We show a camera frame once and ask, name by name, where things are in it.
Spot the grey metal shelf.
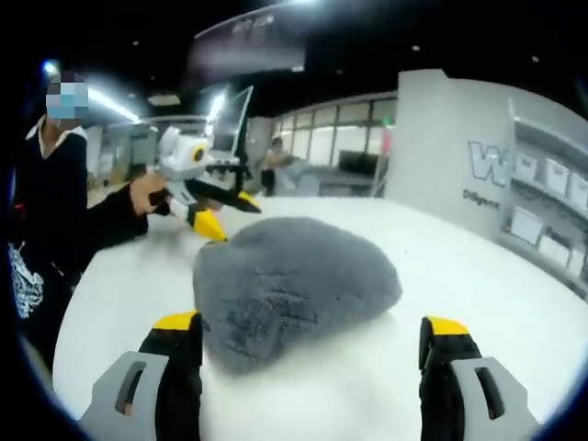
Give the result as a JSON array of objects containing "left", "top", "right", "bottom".
[{"left": 504, "top": 98, "right": 588, "bottom": 295}]

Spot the short ceiling light strip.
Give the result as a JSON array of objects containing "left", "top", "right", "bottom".
[{"left": 85, "top": 88, "right": 144, "bottom": 124}]

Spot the grey towel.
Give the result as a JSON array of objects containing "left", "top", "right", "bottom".
[{"left": 192, "top": 215, "right": 404, "bottom": 376}]

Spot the row of white storage bins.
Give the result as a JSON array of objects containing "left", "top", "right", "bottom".
[{"left": 509, "top": 155, "right": 588, "bottom": 279}]

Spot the person's left hand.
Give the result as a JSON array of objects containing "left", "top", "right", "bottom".
[{"left": 130, "top": 172, "right": 175, "bottom": 218}]

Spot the black display screen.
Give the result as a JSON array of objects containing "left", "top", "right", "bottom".
[{"left": 338, "top": 150, "right": 376, "bottom": 175}]

